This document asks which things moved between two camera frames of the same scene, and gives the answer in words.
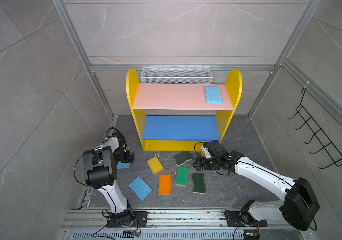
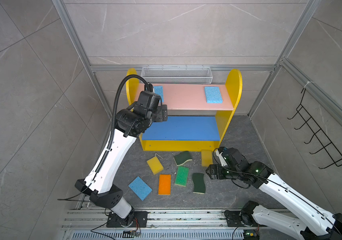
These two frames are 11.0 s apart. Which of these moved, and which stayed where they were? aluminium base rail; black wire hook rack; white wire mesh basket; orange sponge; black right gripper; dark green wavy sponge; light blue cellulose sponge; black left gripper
Moved: black right gripper; black left gripper
Stayed: black wire hook rack; white wire mesh basket; aluminium base rail; dark green wavy sponge; orange sponge; light blue cellulose sponge
